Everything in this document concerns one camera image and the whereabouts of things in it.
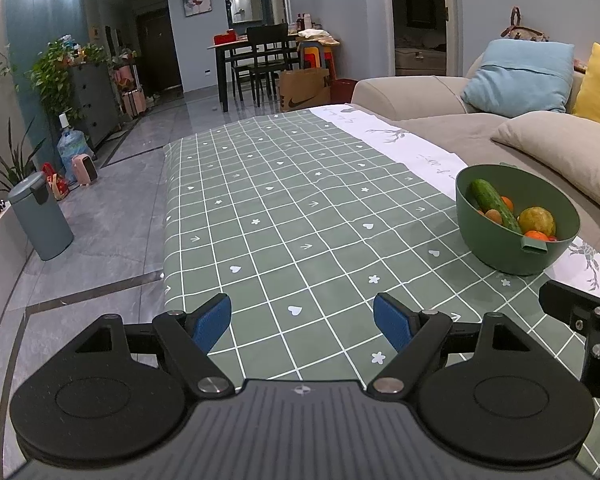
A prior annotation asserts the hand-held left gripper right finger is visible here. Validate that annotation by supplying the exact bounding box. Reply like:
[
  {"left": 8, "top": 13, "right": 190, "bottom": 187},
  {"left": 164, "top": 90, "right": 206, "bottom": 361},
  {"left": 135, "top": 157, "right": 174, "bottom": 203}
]
[{"left": 366, "top": 292, "right": 523, "bottom": 396}]

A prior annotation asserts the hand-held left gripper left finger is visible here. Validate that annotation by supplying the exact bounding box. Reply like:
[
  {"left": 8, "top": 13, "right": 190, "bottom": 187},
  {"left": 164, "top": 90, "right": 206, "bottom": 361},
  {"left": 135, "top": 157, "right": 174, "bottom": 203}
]
[{"left": 75, "top": 292, "right": 233, "bottom": 396}]

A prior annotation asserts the green colander bowl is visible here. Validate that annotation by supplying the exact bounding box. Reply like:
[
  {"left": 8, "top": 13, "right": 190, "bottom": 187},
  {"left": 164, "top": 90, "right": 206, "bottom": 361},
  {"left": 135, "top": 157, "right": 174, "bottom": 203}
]
[{"left": 455, "top": 162, "right": 581, "bottom": 277}]

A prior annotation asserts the yellow-green round fruit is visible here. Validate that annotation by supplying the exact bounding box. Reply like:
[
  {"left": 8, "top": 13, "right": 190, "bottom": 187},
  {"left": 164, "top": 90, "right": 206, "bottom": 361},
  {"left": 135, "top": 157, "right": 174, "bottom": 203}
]
[{"left": 517, "top": 206, "right": 557, "bottom": 237}]

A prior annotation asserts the beige cushion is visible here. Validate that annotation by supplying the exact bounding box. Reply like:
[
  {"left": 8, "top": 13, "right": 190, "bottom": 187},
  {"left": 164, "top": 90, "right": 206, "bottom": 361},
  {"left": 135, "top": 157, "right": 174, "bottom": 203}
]
[{"left": 490, "top": 111, "right": 600, "bottom": 221}]

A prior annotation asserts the green cucumber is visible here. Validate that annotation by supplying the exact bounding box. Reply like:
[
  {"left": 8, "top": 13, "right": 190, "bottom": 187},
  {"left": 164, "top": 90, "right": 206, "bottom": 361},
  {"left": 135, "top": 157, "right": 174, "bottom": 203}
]
[{"left": 469, "top": 179, "right": 523, "bottom": 235}]

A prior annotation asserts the green checked tablecloth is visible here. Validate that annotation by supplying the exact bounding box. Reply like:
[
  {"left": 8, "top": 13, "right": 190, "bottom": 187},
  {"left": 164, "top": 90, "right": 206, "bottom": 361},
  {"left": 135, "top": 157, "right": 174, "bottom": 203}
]
[{"left": 162, "top": 108, "right": 600, "bottom": 478}]

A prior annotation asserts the white printed cloth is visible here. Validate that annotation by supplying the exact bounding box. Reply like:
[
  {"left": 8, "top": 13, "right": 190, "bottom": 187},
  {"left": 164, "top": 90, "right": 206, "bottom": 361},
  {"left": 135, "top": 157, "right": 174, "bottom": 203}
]
[{"left": 307, "top": 102, "right": 600, "bottom": 306}]

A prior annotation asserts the pink space heater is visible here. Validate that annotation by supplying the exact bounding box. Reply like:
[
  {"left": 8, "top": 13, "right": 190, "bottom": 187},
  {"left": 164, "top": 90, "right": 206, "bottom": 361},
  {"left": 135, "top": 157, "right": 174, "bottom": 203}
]
[{"left": 71, "top": 154, "right": 99, "bottom": 187}]

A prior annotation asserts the light blue cushion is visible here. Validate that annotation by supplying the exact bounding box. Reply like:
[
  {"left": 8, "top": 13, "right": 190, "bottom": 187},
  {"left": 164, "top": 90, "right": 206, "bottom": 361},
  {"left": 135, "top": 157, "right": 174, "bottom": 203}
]
[{"left": 461, "top": 39, "right": 576, "bottom": 115}]

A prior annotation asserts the grey-blue trash can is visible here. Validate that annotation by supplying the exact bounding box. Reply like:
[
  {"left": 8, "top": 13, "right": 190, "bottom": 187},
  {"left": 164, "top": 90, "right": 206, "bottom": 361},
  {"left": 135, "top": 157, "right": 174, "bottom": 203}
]
[{"left": 7, "top": 171, "right": 75, "bottom": 261}]

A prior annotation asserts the white low cabinet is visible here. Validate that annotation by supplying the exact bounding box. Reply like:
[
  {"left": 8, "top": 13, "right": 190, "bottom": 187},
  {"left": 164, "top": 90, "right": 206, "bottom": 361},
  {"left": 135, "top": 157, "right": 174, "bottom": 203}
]
[{"left": 0, "top": 205, "right": 36, "bottom": 306}]

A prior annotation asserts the blue water bottle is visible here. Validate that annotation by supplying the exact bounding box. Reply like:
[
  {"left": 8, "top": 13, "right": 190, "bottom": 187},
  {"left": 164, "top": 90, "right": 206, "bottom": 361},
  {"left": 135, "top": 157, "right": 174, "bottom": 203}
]
[{"left": 56, "top": 112, "right": 93, "bottom": 183}]

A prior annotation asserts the beige sofa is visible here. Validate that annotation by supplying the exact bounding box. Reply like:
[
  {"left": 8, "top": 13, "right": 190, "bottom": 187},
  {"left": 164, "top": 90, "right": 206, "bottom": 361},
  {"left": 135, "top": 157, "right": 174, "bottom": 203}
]
[{"left": 351, "top": 52, "right": 600, "bottom": 261}]

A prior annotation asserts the pink suitcase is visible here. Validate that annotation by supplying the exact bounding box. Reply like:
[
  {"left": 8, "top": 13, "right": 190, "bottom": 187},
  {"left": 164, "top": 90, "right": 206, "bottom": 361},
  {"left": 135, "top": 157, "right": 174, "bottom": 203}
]
[{"left": 121, "top": 87, "right": 148, "bottom": 118}]

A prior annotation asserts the red bin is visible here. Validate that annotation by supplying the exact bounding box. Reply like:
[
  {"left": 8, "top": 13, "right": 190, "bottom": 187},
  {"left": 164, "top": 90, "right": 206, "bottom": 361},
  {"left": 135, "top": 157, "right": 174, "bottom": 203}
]
[{"left": 330, "top": 77, "right": 358, "bottom": 106}]

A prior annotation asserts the brown handbag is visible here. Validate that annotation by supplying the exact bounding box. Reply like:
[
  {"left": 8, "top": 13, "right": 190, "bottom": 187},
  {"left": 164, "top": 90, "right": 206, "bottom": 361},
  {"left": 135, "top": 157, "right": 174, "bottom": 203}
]
[{"left": 500, "top": 6, "right": 551, "bottom": 43}]

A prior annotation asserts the brown paper shopping bag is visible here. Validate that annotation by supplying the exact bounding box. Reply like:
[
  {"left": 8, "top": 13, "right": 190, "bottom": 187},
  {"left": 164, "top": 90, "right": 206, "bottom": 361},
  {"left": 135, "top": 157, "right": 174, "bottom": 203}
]
[{"left": 278, "top": 67, "right": 332, "bottom": 113}]

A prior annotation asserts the grey drawer cabinet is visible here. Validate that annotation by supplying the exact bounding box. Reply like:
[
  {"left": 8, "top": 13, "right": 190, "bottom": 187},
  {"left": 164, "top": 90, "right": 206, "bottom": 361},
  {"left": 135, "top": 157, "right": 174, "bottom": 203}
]
[{"left": 67, "top": 62, "right": 121, "bottom": 148}]

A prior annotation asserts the spiky-leaf potted plant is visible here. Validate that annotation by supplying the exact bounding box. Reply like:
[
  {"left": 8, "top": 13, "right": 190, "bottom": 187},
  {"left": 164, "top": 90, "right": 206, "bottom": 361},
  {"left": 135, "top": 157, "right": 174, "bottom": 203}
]
[{"left": 0, "top": 120, "right": 46, "bottom": 196}]

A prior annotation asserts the black dining chair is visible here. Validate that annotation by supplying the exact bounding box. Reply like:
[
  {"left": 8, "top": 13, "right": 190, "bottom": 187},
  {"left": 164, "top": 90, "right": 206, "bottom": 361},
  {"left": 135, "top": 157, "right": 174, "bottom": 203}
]
[
  {"left": 246, "top": 24, "right": 301, "bottom": 106},
  {"left": 230, "top": 42, "right": 261, "bottom": 101}
]

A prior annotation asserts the cluttered storage rack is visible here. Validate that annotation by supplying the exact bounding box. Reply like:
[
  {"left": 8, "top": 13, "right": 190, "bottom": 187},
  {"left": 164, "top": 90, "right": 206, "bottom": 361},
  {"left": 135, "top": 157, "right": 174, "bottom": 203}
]
[{"left": 111, "top": 50, "right": 141, "bottom": 96}]

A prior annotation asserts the bed with light bedding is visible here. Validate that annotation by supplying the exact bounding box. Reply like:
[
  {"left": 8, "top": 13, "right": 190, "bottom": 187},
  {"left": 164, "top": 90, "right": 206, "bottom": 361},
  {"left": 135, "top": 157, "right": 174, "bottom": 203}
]
[{"left": 395, "top": 30, "right": 447, "bottom": 76}]

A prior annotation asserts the stack of coloured stools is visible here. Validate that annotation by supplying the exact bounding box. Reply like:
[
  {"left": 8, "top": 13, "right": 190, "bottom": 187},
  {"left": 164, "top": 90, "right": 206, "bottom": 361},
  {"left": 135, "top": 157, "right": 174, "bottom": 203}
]
[{"left": 300, "top": 40, "right": 338, "bottom": 81}]

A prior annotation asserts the dark entrance door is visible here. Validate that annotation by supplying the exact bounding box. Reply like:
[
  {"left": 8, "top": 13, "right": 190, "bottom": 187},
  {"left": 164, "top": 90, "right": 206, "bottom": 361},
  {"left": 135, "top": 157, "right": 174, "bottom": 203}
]
[{"left": 136, "top": 10, "right": 182, "bottom": 95}]

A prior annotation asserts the dark dining table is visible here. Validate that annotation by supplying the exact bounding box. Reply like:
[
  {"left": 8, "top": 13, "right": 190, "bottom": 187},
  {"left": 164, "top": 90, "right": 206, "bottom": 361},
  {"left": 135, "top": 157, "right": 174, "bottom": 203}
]
[{"left": 207, "top": 35, "right": 341, "bottom": 113}]

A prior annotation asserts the trailing green houseplant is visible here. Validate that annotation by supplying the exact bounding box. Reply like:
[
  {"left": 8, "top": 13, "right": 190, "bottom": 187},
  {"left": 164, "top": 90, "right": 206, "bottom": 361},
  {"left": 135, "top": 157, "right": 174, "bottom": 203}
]
[{"left": 30, "top": 35, "right": 108, "bottom": 116}]

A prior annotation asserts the wall mirror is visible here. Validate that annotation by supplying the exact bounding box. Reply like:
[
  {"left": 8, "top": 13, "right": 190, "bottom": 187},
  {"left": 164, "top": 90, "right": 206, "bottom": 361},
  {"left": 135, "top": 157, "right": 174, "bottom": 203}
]
[{"left": 227, "top": 0, "right": 263, "bottom": 24}]

